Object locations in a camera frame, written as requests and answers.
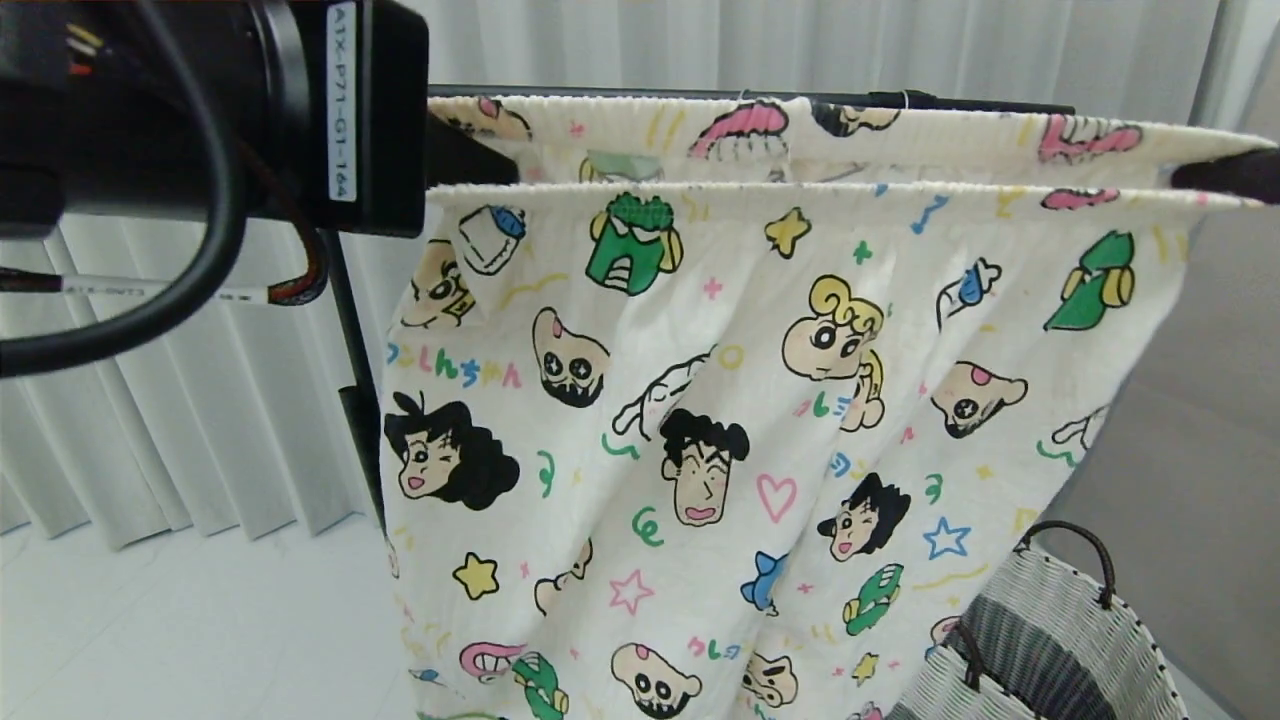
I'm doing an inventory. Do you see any white curtain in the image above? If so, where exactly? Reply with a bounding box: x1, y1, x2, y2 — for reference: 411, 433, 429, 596
0, 0, 1226, 551

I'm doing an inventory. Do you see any beige partition panel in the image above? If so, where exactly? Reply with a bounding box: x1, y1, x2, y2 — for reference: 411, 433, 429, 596
1035, 60, 1280, 720

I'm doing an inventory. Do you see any white laundry basket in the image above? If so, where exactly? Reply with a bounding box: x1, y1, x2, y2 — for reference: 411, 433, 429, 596
885, 520, 1191, 720

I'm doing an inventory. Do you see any black clothes rack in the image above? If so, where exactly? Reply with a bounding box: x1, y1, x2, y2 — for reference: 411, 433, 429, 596
325, 85, 1076, 531

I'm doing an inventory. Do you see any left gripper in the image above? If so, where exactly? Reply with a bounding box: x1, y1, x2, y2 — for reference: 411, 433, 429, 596
0, 0, 431, 239

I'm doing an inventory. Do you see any cream printed garment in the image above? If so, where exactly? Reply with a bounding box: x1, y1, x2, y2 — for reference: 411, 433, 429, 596
378, 95, 1276, 720

